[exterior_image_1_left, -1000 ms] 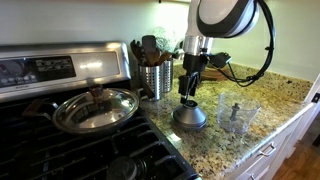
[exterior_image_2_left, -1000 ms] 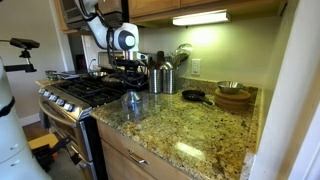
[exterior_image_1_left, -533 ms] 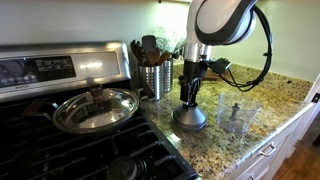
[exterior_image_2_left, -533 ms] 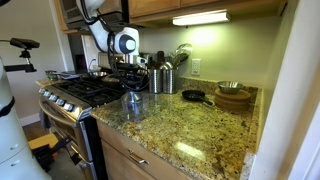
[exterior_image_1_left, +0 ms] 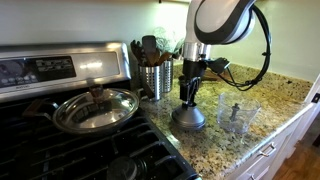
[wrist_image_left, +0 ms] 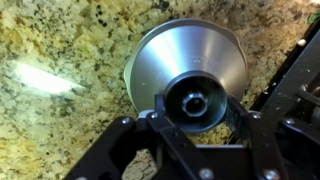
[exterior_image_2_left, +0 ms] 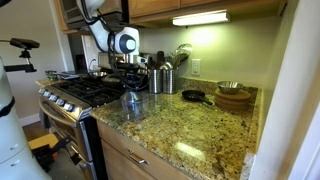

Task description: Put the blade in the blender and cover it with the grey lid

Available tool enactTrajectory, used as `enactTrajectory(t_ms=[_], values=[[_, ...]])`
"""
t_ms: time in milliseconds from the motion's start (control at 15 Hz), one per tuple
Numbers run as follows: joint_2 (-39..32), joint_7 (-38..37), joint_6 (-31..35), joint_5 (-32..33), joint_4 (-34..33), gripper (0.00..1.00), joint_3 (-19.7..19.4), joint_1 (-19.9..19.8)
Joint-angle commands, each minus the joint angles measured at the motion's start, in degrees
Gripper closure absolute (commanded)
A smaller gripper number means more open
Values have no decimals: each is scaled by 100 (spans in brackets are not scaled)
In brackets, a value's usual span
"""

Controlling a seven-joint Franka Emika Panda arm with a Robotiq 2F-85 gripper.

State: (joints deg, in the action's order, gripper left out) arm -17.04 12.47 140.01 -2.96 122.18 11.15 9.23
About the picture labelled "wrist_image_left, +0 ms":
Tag stainless gas stove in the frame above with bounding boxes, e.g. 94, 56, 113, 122
249, 19, 320, 180

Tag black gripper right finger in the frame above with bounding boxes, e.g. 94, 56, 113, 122
225, 94, 292, 180

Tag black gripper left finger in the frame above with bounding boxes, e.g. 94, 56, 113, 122
63, 93, 202, 180

